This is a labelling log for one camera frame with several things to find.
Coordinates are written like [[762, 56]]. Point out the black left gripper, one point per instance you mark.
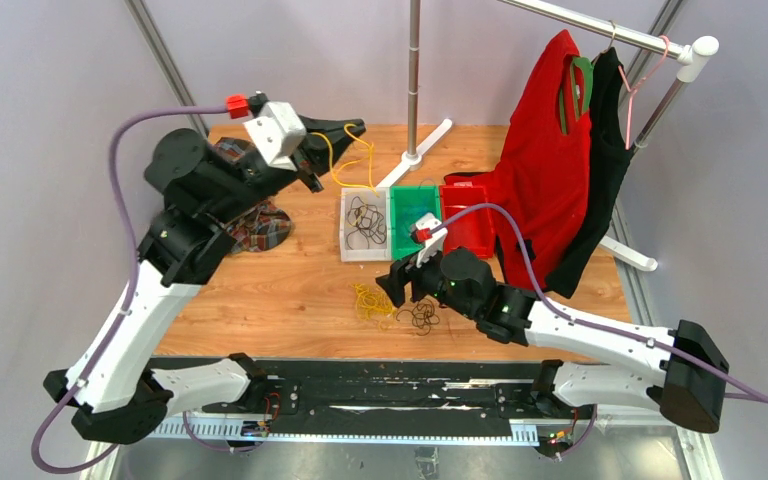
[[314, 152]]

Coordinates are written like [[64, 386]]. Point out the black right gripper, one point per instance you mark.
[[402, 272]]

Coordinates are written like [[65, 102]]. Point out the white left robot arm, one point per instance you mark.
[[115, 395]]

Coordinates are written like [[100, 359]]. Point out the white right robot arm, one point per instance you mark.
[[676, 372]]

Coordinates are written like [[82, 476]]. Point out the white plastic bin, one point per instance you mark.
[[364, 225]]

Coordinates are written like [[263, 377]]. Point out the green plastic bin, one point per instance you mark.
[[407, 205]]

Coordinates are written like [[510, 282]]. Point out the plaid shirt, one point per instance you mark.
[[264, 226]]

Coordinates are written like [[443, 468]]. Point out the red plastic bin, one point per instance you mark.
[[475, 231]]

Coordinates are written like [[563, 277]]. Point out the red sweater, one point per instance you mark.
[[542, 176]]

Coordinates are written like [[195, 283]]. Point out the black garment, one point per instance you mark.
[[609, 162]]

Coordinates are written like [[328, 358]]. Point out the green hanger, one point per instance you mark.
[[575, 91]]

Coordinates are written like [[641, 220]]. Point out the pink hanger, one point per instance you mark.
[[633, 89]]

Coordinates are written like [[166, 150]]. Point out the silver clothes rack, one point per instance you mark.
[[692, 57]]

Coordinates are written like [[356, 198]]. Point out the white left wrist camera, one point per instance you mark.
[[276, 131]]

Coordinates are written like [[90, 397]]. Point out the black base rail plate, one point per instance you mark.
[[400, 398]]

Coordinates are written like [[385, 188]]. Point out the aluminium frame rail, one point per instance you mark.
[[616, 443]]

